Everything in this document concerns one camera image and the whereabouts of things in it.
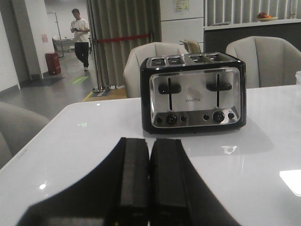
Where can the black and chrome toaster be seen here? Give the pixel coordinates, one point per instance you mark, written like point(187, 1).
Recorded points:
point(190, 93)

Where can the beige plastic chair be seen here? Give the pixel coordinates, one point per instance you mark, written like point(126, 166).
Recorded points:
point(192, 46)

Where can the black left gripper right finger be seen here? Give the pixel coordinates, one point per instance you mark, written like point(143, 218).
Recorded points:
point(178, 194)

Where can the stanchion post with red belt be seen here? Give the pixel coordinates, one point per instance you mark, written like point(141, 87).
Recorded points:
point(101, 84)

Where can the fruit plate on counter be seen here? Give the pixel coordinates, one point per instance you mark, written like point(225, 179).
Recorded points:
point(264, 17)

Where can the red bin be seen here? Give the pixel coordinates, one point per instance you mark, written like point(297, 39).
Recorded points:
point(53, 63)

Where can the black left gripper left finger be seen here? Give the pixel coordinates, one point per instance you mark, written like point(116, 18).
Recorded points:
point(114, 193)

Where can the beige armchair right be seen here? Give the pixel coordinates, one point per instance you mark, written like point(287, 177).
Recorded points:
point(270, 61)

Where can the white refrigerator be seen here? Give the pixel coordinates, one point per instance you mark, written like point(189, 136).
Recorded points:
point(182, 20)

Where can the person in white shirt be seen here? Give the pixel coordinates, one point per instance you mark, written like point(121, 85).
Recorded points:
point(80, 29)

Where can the beige armchair near left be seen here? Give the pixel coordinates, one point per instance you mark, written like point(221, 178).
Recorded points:
point(17, 127)

